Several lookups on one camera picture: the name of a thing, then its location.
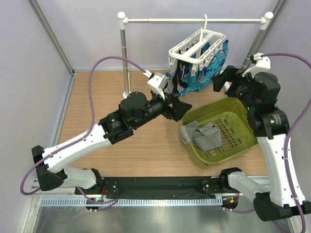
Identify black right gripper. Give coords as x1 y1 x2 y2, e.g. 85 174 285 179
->
212 65 257 111

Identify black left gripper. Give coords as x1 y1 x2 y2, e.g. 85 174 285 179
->
133 89 192 130

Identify grey striped sock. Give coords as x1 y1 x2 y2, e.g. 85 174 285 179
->
180 120 199 144
165 72 174 93
197 127 215 137
193 127 223 151

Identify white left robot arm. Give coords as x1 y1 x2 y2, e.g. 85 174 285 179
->
32 92 192 194

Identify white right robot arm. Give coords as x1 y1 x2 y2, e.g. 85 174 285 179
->
212 66 311 221

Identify white clip hanger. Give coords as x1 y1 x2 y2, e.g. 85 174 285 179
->
168 15 226 76

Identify blue patterned sock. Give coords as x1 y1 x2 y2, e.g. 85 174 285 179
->
185 40 229 96

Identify green plastic basket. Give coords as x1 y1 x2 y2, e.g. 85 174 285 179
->
181 98 258 167

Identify white clothes rack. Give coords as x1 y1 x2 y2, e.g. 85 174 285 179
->
118 12 274 98

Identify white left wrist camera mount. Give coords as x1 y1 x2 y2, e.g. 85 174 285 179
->
143 70 169 100

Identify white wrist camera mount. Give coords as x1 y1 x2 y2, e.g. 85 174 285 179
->
242 53 271 78
143 70 169 100

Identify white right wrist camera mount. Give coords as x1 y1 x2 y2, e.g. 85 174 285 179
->
242 53 271 78

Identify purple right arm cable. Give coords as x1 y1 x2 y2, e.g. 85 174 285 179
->
230 52 311 233

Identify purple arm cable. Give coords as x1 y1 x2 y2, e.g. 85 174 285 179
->
19 56 151 210
230 52 311 233

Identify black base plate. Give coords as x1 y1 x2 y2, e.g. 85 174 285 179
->
83 176 236 199

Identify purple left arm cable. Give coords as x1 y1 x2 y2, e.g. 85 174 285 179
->
19 56 151 210

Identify aluminium frame rail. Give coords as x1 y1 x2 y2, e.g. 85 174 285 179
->
28 177 78 198

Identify grey slotted cable duct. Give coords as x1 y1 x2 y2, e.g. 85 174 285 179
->
40 197 223 207

